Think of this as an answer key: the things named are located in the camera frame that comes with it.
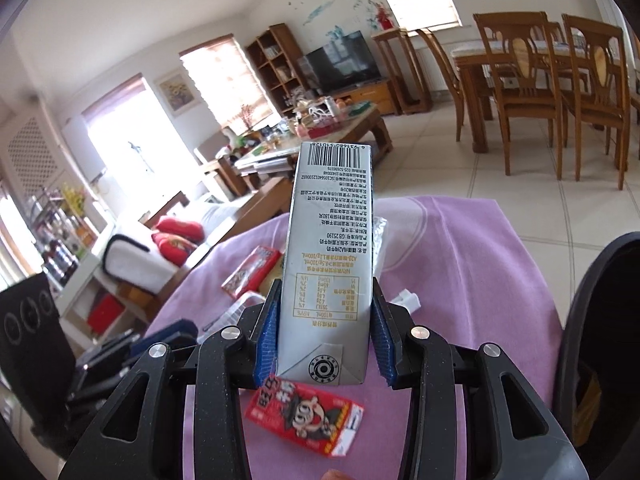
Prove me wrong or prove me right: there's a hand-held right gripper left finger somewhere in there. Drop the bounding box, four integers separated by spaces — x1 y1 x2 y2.
57 280 283 480

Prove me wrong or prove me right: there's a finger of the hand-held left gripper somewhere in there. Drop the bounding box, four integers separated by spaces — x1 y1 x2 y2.
67 321 201 403

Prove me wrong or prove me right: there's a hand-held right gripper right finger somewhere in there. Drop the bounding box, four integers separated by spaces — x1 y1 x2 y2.
371 280 590 480

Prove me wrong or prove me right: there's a red snack packet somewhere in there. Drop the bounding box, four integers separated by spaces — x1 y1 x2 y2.
221 245 281 298

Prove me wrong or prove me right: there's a small red drink carton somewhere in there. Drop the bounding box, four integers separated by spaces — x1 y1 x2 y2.
245 377 365 458

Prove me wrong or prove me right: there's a silver milk carton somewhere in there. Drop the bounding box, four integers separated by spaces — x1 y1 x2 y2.
274 141 376 386

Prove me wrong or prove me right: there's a black trash bin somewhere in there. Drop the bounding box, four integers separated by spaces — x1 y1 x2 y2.
550 231 640 480

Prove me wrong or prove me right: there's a clear plastic wrapper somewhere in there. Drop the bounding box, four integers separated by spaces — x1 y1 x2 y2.
372 215 392 283
199 291 267 342

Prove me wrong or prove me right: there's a small white plastic piece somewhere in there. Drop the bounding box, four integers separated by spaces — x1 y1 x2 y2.
391 289 422 317

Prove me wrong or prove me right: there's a cluttered white side shelf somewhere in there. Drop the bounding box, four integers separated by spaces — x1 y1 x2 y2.
27 185 151 346

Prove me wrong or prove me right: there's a purple cloth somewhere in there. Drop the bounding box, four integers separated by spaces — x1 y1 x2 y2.
142 195 611 480

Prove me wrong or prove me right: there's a wooden sofa with white cushions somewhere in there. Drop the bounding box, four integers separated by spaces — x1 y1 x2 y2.
102 132 296 306

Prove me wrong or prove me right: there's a red cushion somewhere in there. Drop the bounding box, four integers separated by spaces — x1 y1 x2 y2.
152 216 206 243
151 232 198 266

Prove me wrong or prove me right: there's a white lattice radiator cover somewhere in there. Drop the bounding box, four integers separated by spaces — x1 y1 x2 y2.
0 114 68 201

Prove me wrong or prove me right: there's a wooden coffee table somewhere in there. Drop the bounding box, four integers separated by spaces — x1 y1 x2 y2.
235 104 394 196

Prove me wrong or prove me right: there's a white pink decorative basket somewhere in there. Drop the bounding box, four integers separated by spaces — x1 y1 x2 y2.
295 94 342 137

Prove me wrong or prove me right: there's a wooden television stand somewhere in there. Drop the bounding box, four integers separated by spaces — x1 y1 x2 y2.
331 80 401 117

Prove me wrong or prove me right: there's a framed sunflower picture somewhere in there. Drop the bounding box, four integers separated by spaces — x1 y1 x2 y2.
156 71 195 117

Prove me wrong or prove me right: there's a wooden bookshelf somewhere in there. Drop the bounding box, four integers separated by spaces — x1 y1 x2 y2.
245 22 313 117

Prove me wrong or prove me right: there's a flat screen television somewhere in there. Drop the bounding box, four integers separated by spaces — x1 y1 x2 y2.
304 30 382 96

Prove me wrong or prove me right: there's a wooden dining table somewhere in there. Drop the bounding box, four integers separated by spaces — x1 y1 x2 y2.
451 40 640 156

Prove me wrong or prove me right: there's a tall wooden plant stand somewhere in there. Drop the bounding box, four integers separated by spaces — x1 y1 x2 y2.
371 27 434 115

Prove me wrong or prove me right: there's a red flower vase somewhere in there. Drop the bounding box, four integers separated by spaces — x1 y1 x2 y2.
374 1 397 31

